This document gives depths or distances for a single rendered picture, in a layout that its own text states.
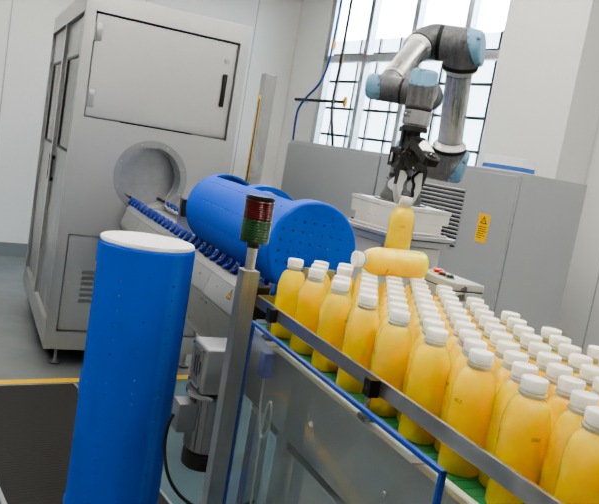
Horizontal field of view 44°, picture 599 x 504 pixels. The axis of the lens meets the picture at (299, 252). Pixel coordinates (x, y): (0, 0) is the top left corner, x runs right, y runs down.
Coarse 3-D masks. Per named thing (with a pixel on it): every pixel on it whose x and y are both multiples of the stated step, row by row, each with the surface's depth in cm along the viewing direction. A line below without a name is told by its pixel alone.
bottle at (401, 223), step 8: (400, 208) 201; (408, 208) 201; (392, 216) 201; (400, 216) 200; (408, 216) 200; (392, 224) 201; (400, 224) 200; (408, 224) 200; (392, 232) 201; (400, 232) 200; (408, 232) 201; (392, 240) 201; (400, 240) 200; (408, 240) 201; (392, 248) 201; (400, 248) 201; (408, 248) 202
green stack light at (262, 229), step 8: (248, 224) 155; (256, 224) 154; (264, 224) 155; (240, 232) 157; (248, 232) 155; (256, 232) 155; (264, 232) 155; (248, 240) 155; (256, 240) 155; (264, 240) 156
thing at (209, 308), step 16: (160, 208) 403; (128, 224) 379; (144, 224) 355; (192, 272) 273; (208, 272) 259; (192, 288) 270; (208, 288) 253; (224, 288) 242; (192, 304) 277; (208, 304) 253; (224, 304) 236; (192, 320) 284; (208, 320) 260; (224, 320) 238; (256, 320) 213; (208, 336) 264; (224, 336) 243
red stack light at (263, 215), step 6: (246, 198) 157; (246, 204) 155; (252, 204) 154; (258, 204) 154; (264, 204) 154; (270, 204) 155; (246, 210) 155; (252, 210) 154; (258, 210) 154; (264, 210) 154; (270, 210) 155; (246, 216) 155; (252, 216) 154; (258, 216) 154; (264, 216) 154; (270, 216) 156
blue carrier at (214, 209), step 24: (192, 192) 282; (216, 192) 262; (240, 192) 246; (264, 192) 235; (192, 216) 277; (216, 216) 251; (240, 216) 231; (288, 216) 208; (312, 216) 211; (336, 216) 214; (216, 240) 254; (240, 240) 228; (288, 240) 209; (312, 240) 212; (336, 240) 216; (264, 264) 211; (336, 264) 217
